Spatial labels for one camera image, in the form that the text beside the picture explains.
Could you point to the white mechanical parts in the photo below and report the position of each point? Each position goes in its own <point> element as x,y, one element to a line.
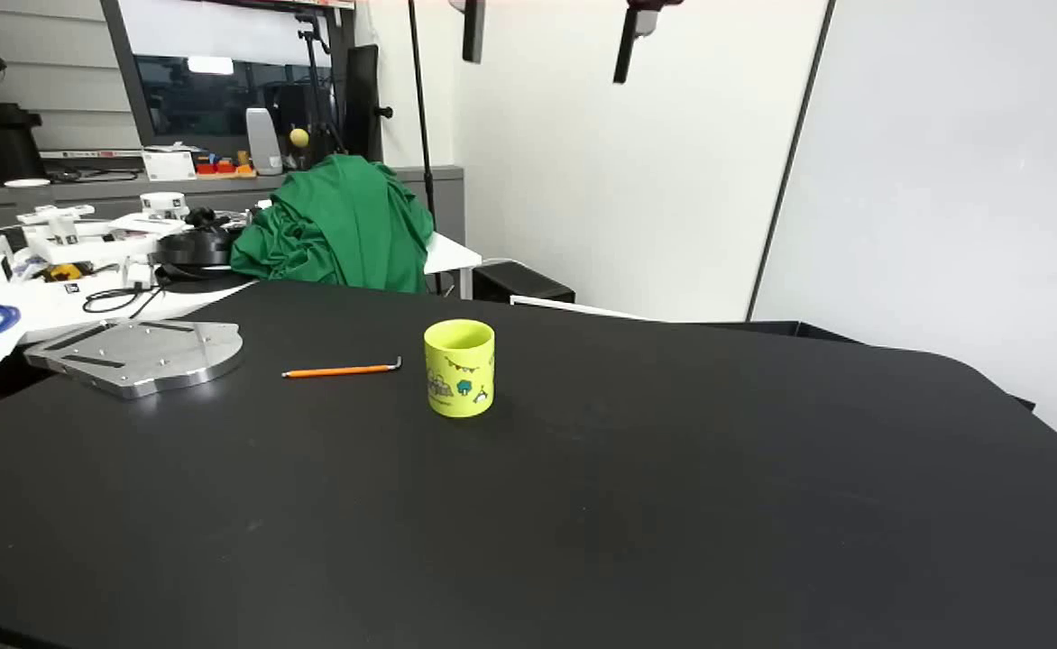
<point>55,236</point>

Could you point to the grey metal plate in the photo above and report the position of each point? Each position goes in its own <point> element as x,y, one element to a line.
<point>141,358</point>

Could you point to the orange hex key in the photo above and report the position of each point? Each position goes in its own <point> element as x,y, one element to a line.
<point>345,367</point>

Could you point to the black table mat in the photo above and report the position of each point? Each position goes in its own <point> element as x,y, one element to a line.
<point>633,488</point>

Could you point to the green cloth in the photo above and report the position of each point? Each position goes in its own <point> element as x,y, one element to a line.
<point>345,220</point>

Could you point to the yellow-green printed mug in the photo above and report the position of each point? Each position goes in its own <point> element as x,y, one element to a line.
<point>459,367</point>

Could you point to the black hanging camera mount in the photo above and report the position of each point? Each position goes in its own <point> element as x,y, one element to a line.
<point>642,20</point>

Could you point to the black vertical pole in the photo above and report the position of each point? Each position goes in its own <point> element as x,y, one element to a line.
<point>792,151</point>

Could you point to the black round device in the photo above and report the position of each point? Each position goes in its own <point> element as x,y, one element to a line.
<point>195,257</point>

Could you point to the dark monitor window frame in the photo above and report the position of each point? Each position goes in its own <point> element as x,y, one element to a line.
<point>200,66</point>

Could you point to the black box on floor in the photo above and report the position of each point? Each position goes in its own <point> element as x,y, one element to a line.
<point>498,282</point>

